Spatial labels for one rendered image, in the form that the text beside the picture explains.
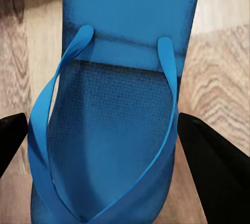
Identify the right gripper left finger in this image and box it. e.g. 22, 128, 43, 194
0, 113, 28, 178

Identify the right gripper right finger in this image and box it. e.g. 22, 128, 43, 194
177, 113, 250, 224

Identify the sandal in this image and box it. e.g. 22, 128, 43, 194
27, 0, 198, 224

